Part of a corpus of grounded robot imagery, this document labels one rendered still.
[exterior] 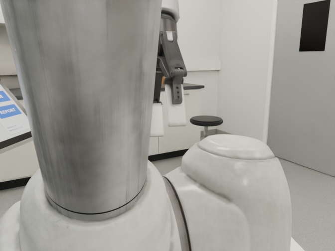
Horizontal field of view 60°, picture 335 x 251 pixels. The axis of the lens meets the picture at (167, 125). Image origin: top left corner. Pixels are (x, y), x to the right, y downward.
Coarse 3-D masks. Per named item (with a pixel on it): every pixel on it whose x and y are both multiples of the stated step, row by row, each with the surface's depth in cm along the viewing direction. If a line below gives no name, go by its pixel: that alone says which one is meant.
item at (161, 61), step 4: (160, 56) 52; (160, 60) 51; (164, 60) 51; (160, 64) 51; (164, 64) 50; (164, 68) 49; (176, 68) 49; (164, 72) 49; (168, 72) 48; (168, 76) 47; (164, 80) 46; (168, 80) 46
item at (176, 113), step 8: (168, 88) 47; (168, 96) 47; (168, 104) 47; (176, 104) 47; (168, 112) 47; (176, 112) 47; (184, 112) 47; (168, 120) 46; (176, 120) 47; (184, 120) 47
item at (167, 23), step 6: (162, 18) 53; (168, 18) 53; (162, 24) 53; (168, 24) 53; (174, 24) 55; (162, 30) 52; (168, 30) 53; (174, 30) 54; (162, 48) 52; (162, 54) 52; (156, 66) 54
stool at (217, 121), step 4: (196, 116) 309; (200, 116) 309; (204, 116) 309; (208, 116) 309; (212, 116) 309; (192, 120) 293; (196, 120) 289; (200, 120) 289; (204, 120) 289; (208, 120) 289; (212, 120) 289; (216, 120) 289; (220, 120) 290; (196, 124) 286; (200, 124) 284; (204, 124) 283; (208, 124) 282; (212, 124) 283; (216, 124) 284; (220, 124) 292; (204, 128) 299; (204, 132) 300; (204, 136) 301
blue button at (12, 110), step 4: (12, 104) 102; (0, 108) 96; (4, 108) 97; (8, 108) 99; (12, 108) 100; (16, 108) 102; (0, 112) 95; (4, 112) 96; (8, 112) 98; (12, 112) 99; (16, 112) 101; (20, 112) 102; (0, 116) 94; (4, 116) 95; (8, 116) 97
